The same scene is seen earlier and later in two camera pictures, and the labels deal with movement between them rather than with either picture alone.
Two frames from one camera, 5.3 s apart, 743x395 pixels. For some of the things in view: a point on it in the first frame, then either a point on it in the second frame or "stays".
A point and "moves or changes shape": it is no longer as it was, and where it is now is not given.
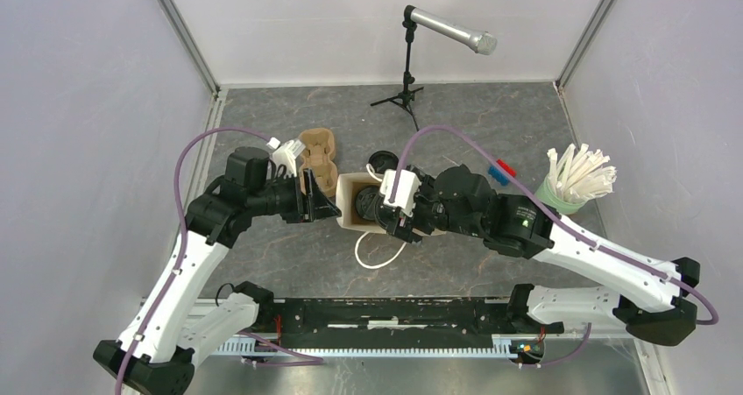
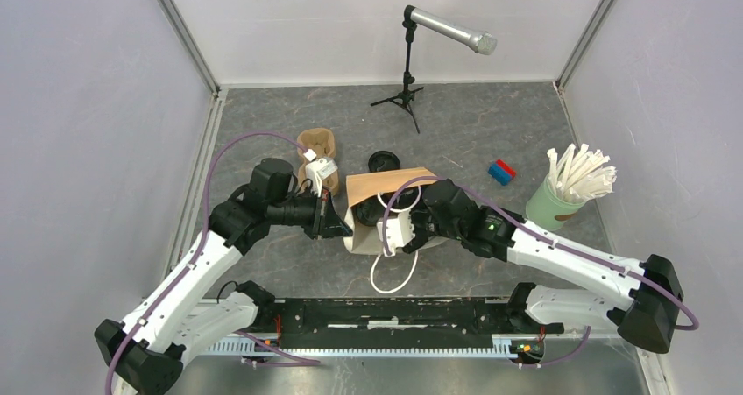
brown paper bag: [347, 187] moves or changes shape
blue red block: [498, 175] stays
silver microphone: [484, 43] stays
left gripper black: [311, 206] -> [327, 222]
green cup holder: [545, 193] stays
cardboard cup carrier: [321, 145] stays
